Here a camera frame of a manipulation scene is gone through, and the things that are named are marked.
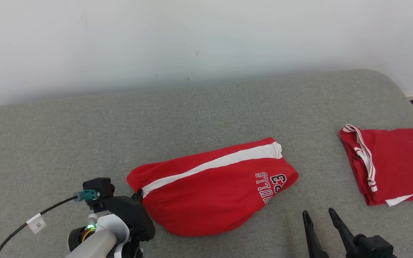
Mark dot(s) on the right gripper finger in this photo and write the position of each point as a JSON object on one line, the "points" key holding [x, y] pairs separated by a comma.
{"points": [[312, 236], [341, 229]]}

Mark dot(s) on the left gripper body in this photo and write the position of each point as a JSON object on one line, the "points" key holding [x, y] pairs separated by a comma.
{"points": [[131, 218]]}

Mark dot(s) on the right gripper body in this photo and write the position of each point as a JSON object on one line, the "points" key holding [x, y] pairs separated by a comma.
{"points": [[375, 247]]}

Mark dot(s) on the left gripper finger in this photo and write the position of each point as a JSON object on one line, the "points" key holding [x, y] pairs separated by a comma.
{"points": [[137, 195]]}

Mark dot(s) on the red shorts with white stripe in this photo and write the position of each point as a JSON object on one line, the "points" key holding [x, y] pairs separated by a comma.
{"points": [[206, 193]]}

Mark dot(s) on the red jersey with white sleeves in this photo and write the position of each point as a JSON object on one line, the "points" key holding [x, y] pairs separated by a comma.
{"points": [[400, 161]]}

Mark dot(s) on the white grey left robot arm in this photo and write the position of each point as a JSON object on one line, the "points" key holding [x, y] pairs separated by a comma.
{"points": [[91, 247]]}

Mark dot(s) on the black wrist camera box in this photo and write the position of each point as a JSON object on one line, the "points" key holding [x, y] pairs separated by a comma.
{"points": [[99, 188]]}

